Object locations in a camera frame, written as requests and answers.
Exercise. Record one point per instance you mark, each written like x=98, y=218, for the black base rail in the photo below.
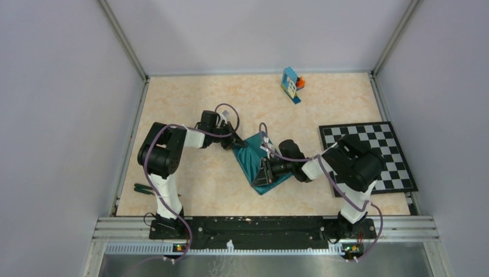
x=264, y=233

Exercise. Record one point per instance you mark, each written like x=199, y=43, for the colourful toy block house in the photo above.
x=291, y=83

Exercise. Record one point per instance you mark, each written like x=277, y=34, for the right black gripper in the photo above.
x=265, y=175

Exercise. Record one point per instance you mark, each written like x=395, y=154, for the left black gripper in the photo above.
x=233, y=140

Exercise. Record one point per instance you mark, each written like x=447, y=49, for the black white checkerboard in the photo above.
x=380, y=136

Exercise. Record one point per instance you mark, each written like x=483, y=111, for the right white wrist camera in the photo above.
x=267, y=145

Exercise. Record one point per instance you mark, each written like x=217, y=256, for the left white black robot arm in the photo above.
x=160, y=156

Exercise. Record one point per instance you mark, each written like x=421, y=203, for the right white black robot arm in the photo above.
x=351, y=166

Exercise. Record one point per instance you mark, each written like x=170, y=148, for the teal cloth napkin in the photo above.
x=250, y=160

